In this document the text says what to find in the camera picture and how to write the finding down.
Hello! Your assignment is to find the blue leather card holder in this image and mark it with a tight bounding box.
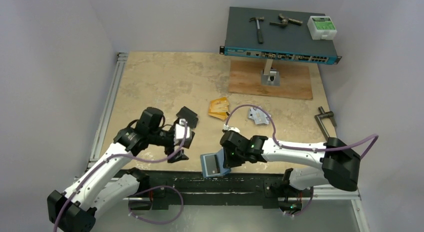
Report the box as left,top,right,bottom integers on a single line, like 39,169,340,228
200,148,231,178

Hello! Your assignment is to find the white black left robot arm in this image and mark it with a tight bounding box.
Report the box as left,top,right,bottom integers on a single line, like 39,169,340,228
47,107,194,232

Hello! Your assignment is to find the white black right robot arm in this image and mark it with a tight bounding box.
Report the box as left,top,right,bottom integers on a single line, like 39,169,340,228
219,130,361,196

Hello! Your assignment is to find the orange credit card stack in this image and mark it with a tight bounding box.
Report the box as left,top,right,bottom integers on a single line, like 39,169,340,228
207,97,230,121

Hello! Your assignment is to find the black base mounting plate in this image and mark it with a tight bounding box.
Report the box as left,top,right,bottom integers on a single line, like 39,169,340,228
115,167,313,212

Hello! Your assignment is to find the plywood board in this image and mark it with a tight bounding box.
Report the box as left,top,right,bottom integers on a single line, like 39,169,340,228
228,59,313,100

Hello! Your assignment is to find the small grey hammer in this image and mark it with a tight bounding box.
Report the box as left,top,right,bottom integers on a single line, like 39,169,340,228
249,17,265,44

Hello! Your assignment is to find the dark metal clamp tool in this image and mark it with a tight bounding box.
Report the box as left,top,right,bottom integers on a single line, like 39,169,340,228
269,13,303,28

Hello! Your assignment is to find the white green electrical box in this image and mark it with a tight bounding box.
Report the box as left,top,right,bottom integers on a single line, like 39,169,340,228
307,16,337,41

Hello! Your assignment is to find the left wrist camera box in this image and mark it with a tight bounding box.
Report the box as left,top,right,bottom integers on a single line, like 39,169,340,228
174,123,192,142

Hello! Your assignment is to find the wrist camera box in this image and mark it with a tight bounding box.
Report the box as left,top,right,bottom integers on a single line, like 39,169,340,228
222,124,240,133
174,123,192,142

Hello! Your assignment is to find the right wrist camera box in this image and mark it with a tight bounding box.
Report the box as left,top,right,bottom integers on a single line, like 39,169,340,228
222,124,240,133

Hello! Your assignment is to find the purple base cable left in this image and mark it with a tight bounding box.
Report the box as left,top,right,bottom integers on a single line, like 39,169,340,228
127,185,185,225

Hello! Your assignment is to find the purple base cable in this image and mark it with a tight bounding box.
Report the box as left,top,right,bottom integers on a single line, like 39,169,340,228
127,185,185,225
281,187,314,218

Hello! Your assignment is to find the metal stand post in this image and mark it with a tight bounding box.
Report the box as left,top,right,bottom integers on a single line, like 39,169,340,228
260,59,281,87

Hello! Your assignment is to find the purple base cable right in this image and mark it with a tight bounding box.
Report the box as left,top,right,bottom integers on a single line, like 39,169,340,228
281,187,314,218

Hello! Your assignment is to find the grey metal crank handle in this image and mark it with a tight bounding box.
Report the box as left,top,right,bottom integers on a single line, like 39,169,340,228
314,106,338,140

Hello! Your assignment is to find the aluminium frame rail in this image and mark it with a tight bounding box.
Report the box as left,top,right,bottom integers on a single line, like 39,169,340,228
67,52,362,202

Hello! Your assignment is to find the blue network switch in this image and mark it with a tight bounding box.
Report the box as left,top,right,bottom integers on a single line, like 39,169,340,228
219,6,342,65

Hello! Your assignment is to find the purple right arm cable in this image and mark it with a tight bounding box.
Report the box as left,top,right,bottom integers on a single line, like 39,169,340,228
224,104,380,162

